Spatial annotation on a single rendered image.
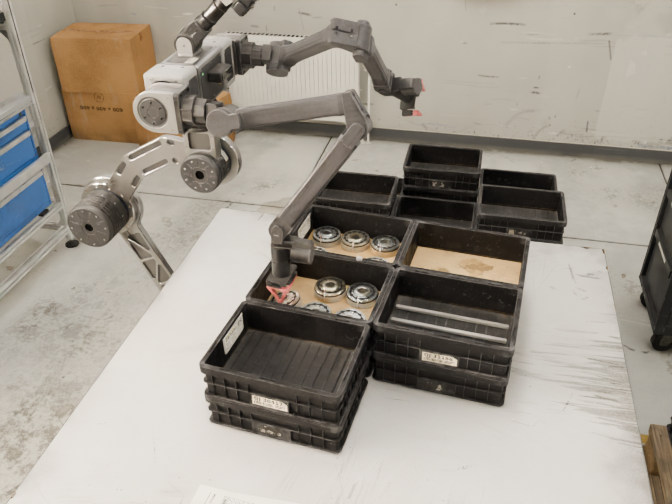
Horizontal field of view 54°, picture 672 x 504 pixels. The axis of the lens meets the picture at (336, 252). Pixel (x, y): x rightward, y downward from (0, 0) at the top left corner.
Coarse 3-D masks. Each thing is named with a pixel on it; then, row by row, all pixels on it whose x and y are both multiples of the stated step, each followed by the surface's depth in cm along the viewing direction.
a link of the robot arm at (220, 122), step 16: (320, 96) 178; (336, 96) 174; (352, 96) 174; (224, 112) 181; (240, 112) 181; (256, 112) 181; (272, 112) 180; (288, 112) 179; (304, 112) 178; (320, 112) 177; (336, 112) 176; (352, 112) 174; (208, 128) 183; (224, 128) 182; (240, 128) 183; (368, 128) 176
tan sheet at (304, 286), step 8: (296, 280) 224; (304, 280) 224; (312, 280) 224; (296, 288) 221; (304, 288) 221; (312, 288) 221; (304, 296) 217; (312, 296) 217; (304, 304) 214; (328, 304) 213; (336, 304) 213; (344, 304) 213; (368, 312) 210
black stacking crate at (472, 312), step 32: (416, 288) 214; (448, 288) 210; (480, 288) 206; (384, 320) 201; (416, 320) 206; (448, 320) 206; (512, 320) 206; (384, 352) 195; (416, 352) 192; (448, 352) 188; (480, 352) 185
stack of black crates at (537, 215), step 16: (480, 192) 321; (496, 192) 328; (512, 192) 326; (528, 192) 324; (544, 192) 322; (560, 192) 321; (480, 208) 309; (496, 208) 329; (512, 208) 329; (528, 208) 329; (544, 208) 327; (560, 208) 316; (480, 224) 308; (496, 224) 307; (512, 224) 305; (528, 224) 303; (544, 224) 300; (560, 224) 298; (544, 240) 305; (560, 240) 304
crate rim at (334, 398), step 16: (240, 304) 198; (256, 304) 198; (336, 320) 191; (368, 336) 189; (208, 352) 181; (208, 368) 176; (224, 368) 176; (352, 368) 175; (256, 384) 173; (272, 384) 171; (288, 384) 171; (320, 400) 169; (336, 400) 167
